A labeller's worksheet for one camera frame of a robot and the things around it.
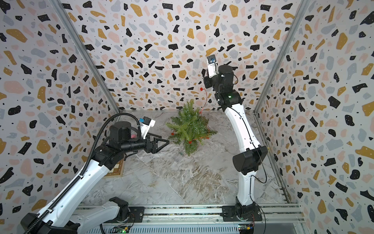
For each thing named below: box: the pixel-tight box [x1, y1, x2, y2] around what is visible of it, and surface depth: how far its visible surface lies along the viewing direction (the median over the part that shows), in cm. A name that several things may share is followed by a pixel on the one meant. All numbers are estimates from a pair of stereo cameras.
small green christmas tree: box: [165, 98, 219, 156], surface depth 76 cm
